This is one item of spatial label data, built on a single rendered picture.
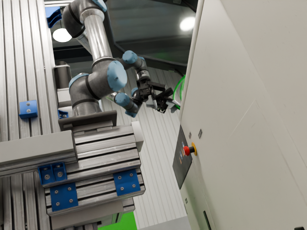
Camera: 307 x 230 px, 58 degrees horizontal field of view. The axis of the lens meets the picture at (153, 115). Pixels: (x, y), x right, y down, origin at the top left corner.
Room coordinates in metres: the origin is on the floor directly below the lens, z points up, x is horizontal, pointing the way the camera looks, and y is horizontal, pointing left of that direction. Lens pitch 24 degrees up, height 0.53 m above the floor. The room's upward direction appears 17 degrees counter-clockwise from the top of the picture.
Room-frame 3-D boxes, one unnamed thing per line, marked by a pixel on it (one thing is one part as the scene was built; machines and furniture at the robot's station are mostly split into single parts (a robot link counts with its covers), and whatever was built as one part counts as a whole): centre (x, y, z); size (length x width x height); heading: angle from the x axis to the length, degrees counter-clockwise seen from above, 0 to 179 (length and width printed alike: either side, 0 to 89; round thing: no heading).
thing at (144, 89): (1.42, 0.00, 1.35); 0.09 x 0.08 x 0.12; 96
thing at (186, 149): (0.98, -0.09, 0.80); 0.05 x 0.04 x 0.05; 6
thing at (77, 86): (1.04, 0.26, 1.20); 0.13 x 0.12 x 0.14; 70
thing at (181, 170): (1.43, -0.08, 0.87); 0.62 x 0.04 x 0.16; 6
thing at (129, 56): (1.33, 0.04, 1.51); 0.11 x 0.11 x 0.08; 70
